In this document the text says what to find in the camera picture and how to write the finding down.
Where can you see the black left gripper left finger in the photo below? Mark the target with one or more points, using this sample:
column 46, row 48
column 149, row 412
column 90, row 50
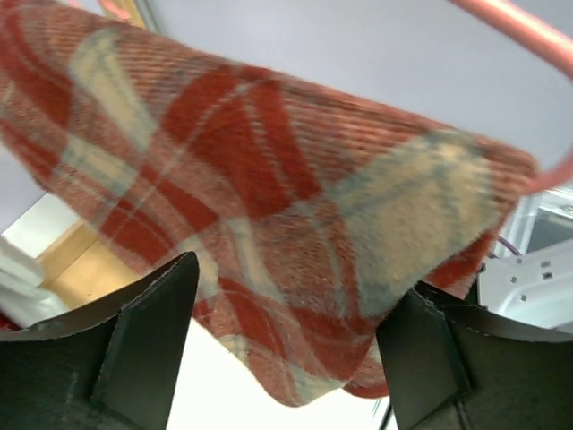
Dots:
column 110, row 364

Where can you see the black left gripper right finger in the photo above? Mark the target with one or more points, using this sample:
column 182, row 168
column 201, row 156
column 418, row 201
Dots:
column 453, row 365

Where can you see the small white skirt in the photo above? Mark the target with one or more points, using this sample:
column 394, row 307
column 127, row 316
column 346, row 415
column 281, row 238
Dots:
column 24, row 300

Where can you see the red plaid skirt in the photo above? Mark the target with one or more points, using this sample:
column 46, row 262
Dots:
column 311, row 211

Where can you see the pink wire hanger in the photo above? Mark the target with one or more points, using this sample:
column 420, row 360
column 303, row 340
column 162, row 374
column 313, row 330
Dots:
column 429, row 57

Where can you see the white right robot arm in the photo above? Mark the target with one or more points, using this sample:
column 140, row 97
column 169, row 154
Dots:
column 535, row 288

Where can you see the red polka dot skirt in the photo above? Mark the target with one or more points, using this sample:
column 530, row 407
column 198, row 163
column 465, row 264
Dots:
column 7, row 325

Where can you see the wooden clothes rack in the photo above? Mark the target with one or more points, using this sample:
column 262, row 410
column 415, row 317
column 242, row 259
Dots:
column 80, row 269

